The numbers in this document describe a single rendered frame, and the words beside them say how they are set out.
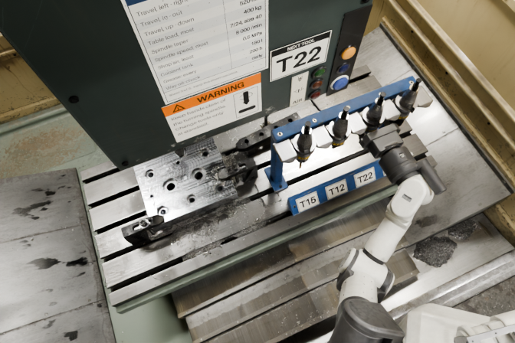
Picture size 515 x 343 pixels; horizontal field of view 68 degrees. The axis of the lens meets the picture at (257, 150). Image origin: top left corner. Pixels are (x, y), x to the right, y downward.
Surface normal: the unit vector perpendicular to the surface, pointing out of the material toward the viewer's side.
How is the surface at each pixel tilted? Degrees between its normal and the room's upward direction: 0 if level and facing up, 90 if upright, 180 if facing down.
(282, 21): 90
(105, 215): 0
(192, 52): 90
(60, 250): 24
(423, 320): 17
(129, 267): 0
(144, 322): 0
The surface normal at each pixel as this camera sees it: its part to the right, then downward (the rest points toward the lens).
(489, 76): -0.92, 0.36
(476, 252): -0.15, -0.67
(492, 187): -0.40, -0.26
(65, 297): 0.35, -0.56
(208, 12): 0.40, 0.81
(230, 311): -0.15, -0.40
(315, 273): 0.10, -0.50
